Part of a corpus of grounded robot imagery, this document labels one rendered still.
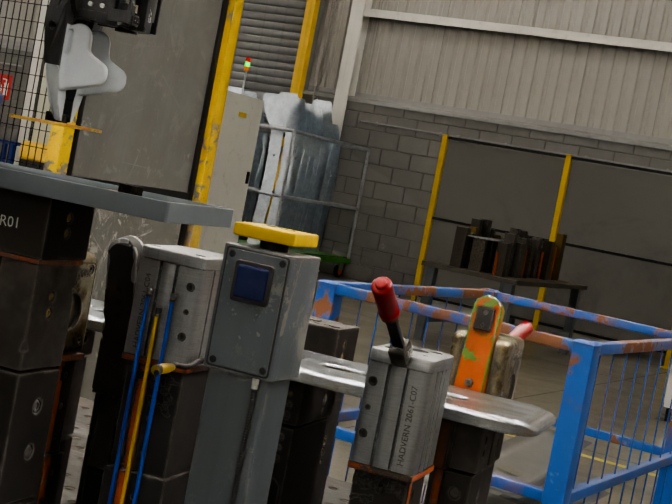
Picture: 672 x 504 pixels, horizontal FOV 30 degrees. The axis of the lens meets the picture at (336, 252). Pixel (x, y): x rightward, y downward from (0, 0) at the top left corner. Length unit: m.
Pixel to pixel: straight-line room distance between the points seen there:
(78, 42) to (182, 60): 3.79
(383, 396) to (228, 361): 0.19
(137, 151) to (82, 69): 3.65
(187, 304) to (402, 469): 0.28
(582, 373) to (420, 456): 1.90
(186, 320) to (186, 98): 3.79
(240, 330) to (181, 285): 0.21
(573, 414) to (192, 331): 1.94
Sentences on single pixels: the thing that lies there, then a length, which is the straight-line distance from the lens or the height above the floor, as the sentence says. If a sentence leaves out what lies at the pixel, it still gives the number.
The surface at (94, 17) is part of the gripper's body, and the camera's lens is 1.21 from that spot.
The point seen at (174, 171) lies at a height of 1.14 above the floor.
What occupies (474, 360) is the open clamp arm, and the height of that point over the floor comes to 1.03.
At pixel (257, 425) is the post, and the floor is 0.99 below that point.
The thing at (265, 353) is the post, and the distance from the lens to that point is 1.10.
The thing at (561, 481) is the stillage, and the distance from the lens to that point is 3.17.
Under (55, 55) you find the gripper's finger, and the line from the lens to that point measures 1.21.
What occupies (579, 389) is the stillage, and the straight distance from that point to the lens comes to 3.14.
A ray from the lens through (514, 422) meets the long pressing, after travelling 1.33.
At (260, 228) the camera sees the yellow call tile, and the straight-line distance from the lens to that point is 1.10.
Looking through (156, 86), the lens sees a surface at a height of 1.45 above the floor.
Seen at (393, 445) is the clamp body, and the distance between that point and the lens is 1.24.
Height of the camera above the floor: 1.21
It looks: 3 degrees down
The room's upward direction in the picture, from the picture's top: 11 degrees clockwise
